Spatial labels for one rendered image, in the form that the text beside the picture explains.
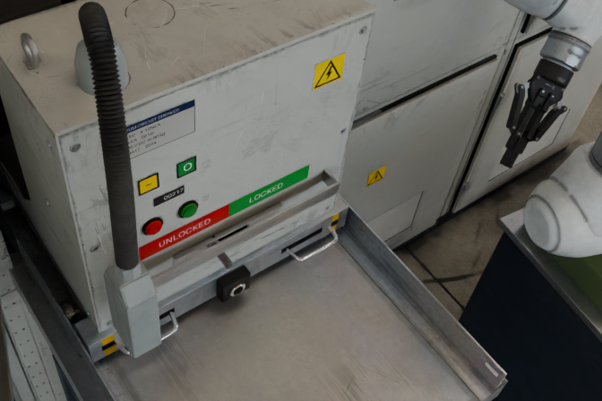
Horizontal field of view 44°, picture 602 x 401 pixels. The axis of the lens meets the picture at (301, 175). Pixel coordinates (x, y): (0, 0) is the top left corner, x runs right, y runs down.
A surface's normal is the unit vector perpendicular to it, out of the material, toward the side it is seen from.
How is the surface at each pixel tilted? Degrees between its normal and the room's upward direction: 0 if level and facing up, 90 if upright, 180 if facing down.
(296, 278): 0
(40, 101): 0
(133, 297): 61
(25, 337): 90
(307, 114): 90
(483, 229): 0
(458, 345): 90
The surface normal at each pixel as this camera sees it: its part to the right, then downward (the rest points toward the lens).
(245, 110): 0.59, 0.65
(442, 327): -0.80, 0.40
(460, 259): 0.10, -0.65
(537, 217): -0.94, 0.26
